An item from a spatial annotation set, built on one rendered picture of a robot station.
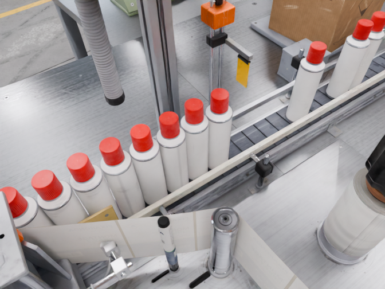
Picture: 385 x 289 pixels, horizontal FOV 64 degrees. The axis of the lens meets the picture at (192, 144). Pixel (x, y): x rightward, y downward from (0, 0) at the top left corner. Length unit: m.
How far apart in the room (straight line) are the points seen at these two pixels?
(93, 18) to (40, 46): 2.57
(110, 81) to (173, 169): 0.19
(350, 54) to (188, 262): 0.59
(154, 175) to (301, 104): 0.39
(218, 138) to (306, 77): 0.24
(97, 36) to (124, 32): 0.78
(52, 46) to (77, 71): 1.88
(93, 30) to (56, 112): 0.53
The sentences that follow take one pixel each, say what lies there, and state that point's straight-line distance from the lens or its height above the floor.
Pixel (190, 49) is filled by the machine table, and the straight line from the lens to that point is 1.12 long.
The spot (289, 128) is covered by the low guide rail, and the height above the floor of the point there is 0.91.
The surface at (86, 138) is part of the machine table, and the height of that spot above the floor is 0.83.
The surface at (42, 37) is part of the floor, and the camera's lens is 3.15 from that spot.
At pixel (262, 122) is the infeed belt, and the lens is 0.79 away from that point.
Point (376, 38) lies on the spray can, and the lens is 0.86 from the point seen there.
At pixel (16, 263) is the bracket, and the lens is 0.37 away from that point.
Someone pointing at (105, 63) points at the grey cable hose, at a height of 1.16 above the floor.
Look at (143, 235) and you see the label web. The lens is 0.48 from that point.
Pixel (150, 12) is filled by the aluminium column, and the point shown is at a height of 1.20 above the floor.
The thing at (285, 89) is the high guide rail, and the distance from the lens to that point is 0.77.
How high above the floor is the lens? 1.44
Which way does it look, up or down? 50 degrees down
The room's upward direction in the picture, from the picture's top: 3 degrees counter-clockwise
